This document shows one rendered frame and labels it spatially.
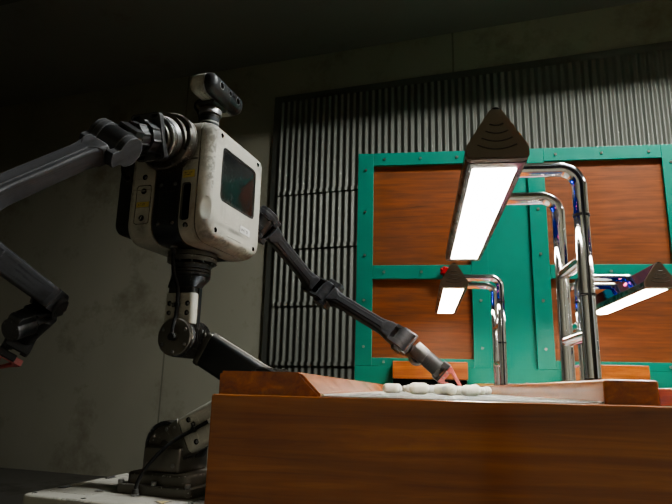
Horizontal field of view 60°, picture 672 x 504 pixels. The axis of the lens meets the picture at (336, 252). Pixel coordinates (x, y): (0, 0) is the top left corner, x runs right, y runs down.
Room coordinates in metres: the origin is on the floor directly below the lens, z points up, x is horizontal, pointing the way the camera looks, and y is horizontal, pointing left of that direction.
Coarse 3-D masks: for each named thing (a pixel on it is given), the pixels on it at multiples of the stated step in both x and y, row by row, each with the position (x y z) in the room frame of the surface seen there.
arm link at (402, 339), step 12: (336, 288) 2.17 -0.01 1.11; (324, 300) 2.17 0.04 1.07; (336, 300) 2.14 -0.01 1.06; (348, 300) 2.13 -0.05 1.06; (348, 312) 2.12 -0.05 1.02; (360, 312) 2.08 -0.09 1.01; (372, 312) 2.07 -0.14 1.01; (372, 324) 2.05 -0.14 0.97; (384, 324) 2.03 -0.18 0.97; (396, 324) 2.02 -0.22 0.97; (384, 336) 2.02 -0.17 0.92; (396, 336) 2.00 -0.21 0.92; (408, 336) 1.99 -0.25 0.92
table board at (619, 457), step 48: (240, 432) 0.66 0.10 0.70; (288, 432) 0.65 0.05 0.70; (336, 432) 0.64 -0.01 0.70; (384, 432) 0.64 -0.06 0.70; (432, 432) 0.63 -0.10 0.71; (480, 432) 0.62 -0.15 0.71; (528, 432) 0.61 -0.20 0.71; (576, 432) 0.61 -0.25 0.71; (624, 432) 0.60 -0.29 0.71; (240, 480) 0.66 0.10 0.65; (288, 480) 0.65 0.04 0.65; (336, 480) 0.64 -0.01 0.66; (384, 480) 0.64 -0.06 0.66; (432, 480) 0.63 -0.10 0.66; (480, 480) 0.62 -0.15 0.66; (528, 480) 0.61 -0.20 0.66; (576, 480) 0.61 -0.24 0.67; (624, 480) 0.60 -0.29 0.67
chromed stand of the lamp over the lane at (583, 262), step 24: (528, 168) 0.90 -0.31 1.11; (552, 168) 0.90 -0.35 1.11; (576, 168) 0.89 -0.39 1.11; (528, 192) 1.05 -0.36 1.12; (576, 192) 0.89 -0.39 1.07; (552, 216) 1.05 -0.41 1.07; (576, 216) 0.90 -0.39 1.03; (576, 240) 0.90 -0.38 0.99; (576, 264) 0.92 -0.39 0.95; (576, 336) 0.94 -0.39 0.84; (600, 360) 0.89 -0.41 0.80
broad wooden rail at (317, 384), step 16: (224, 384) 0.68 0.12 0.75; (240, 384) 0.68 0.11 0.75; (256, 384) 0.68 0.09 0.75; (272, 384) 0.68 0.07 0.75; (288, 384) 0.67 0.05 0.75; (304, 384) 0.67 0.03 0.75; (320, 384) 0.73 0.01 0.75; (336, 384) 0.88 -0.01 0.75; (352, 384) 1.11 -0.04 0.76; (368, 384) 1.49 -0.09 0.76
